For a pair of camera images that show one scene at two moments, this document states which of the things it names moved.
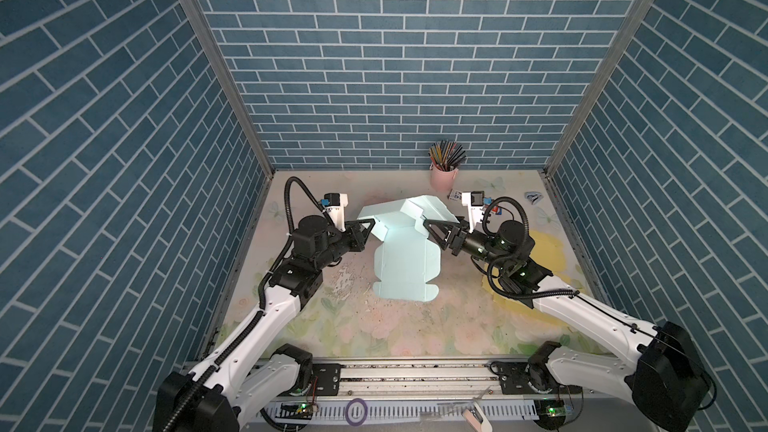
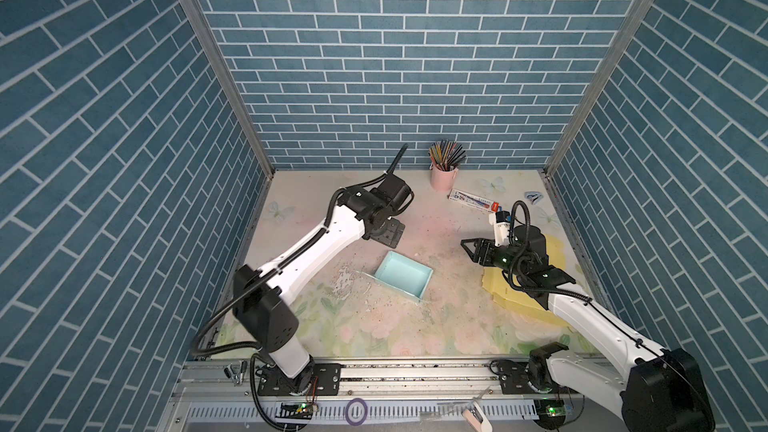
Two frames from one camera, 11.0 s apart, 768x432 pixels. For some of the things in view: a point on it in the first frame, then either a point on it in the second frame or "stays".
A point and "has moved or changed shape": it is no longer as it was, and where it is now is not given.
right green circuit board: [551, 413] stays
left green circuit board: [303, 410] stays
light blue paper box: [407, 259] has moved or changed shape
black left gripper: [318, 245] to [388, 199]
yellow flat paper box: [546, 252] stays
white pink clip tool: [475, 418] stays
